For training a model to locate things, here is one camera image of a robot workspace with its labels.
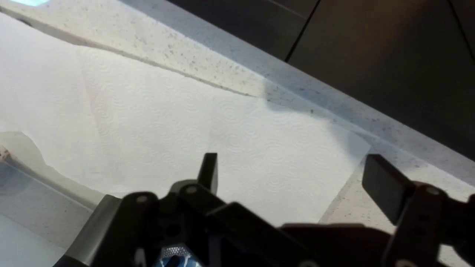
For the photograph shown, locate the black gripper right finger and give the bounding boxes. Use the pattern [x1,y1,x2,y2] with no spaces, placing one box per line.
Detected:
[361,153,450,267]

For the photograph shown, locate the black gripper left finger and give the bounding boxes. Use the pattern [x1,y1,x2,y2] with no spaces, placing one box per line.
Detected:
[170,152,235,214]

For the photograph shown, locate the white paper towel sheet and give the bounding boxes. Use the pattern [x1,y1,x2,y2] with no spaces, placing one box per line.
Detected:
[0,14,373,231]

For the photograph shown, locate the dark cabinet drawers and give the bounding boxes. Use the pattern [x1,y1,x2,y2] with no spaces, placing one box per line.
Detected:
[287,0,475,161]

